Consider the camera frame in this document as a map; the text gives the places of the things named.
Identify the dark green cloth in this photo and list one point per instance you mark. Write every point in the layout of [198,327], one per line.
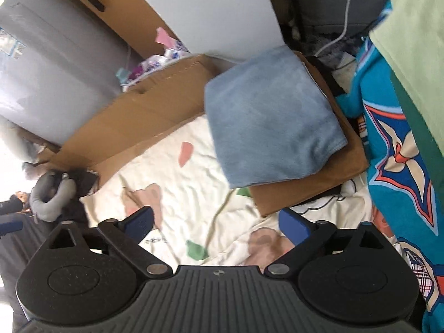
[419,135]

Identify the brown cardboard sheet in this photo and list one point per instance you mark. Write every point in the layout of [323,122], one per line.
[138,118]

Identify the light blue jeans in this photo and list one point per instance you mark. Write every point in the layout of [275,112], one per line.
[270,118]

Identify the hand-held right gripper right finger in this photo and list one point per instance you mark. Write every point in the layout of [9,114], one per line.
[295,227]

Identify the cream printed bedsheet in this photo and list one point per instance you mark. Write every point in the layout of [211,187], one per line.
[194,187]

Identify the black garment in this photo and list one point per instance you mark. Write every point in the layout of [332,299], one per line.
[85,182]

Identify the pink item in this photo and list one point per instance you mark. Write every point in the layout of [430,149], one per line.
[162,36]

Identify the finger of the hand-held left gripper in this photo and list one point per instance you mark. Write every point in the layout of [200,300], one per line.
[10,229]
[8,206]

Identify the grey fabric bag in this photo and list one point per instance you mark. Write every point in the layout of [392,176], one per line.
[322,7]

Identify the grey neck pillow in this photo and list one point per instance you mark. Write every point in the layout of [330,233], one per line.
[45,208]

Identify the purple printed packet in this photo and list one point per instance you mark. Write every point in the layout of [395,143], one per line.
[152,66]

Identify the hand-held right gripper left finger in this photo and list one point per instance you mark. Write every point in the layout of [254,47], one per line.
[140,222]

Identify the teal cup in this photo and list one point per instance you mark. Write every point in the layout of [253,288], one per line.
[122,74]

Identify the teal printed blanket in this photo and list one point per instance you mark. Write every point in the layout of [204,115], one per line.
[392,166]

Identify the light green cloth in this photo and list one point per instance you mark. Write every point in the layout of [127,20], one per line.
[416,24]

